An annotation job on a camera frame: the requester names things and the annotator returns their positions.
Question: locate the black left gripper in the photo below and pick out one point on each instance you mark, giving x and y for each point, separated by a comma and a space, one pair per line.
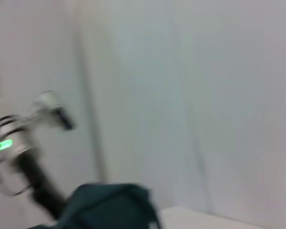
41, 186

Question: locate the teal insulated lunch bag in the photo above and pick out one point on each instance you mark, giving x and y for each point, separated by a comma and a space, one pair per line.
109, 207

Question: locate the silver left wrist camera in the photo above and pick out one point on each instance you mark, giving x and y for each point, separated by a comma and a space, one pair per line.
53, 109

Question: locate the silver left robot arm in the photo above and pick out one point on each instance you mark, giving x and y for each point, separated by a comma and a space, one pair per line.
12, 148

